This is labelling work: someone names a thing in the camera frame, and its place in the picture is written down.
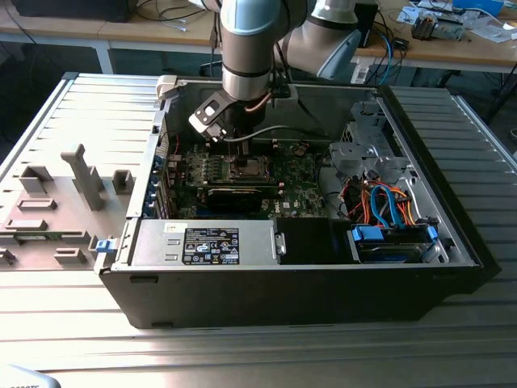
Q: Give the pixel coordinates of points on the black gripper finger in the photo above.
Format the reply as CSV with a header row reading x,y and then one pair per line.
x,y
245,153

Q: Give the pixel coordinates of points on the silver CPU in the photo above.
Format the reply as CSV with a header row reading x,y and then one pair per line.
x,y
257,166

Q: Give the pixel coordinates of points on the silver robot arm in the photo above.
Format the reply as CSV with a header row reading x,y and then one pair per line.
x,y
246,60

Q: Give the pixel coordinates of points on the CPU socket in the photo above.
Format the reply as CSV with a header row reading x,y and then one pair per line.
x,y
233,159

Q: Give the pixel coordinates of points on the black RAM slot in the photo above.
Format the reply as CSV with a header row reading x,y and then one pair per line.
x,y
264,151
214,184
264,142
214,180

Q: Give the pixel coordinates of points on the CPU cooler heatsink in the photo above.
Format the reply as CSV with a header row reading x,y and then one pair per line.
x,y
424,26

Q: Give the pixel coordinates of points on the black graphics card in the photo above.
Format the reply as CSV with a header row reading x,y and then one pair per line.
x,y
234,200

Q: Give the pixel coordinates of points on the round coin battery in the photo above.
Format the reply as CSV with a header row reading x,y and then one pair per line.
x,y
301,150

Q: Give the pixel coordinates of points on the green motherboard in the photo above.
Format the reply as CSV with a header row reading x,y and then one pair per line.
x,y
303,190

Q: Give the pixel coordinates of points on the black plastic shroud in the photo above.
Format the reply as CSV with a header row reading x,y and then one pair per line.
x,y
307,240

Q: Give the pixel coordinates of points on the grey metal drive cage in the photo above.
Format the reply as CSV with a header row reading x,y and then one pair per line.
x,y
363,157

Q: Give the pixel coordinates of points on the grey power supply unit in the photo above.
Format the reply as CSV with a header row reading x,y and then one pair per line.
x,y
157,238

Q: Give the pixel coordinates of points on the blue disk carrier with disk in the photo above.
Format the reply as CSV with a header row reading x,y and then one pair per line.
x,y
365,235

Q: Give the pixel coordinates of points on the black open PC case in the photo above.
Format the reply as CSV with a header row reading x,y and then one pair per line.
x,y
282,295

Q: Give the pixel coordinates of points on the grey parts rack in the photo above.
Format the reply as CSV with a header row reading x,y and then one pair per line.
x,y
91,190

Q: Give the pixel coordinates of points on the black upright box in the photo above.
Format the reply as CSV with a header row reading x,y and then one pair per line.
x,y
371,24

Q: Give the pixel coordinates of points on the blue case latch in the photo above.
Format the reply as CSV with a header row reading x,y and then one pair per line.
x,y
104,245

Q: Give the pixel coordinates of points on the black computer case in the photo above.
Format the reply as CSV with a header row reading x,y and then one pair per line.
x,y
72,10

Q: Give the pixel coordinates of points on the wooden desk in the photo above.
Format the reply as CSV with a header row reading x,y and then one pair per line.
x,y
444,52
52,30

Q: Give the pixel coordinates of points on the green RAM stick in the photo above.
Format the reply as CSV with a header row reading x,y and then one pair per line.
x,y
52,237

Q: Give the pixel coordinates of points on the blue box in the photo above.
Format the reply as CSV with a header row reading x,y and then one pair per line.
x,y
478,6

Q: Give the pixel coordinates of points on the white paper sheets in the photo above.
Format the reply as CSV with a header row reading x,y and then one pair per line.
x,y
490,30

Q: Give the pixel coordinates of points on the pale teach pendant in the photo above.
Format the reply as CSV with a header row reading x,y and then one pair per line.
x,y
24,378

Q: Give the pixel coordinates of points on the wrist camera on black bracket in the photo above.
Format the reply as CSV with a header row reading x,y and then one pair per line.
x,y
208,115

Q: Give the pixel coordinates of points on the grey metal bracket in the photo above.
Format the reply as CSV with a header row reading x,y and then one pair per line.
x,y
450,28

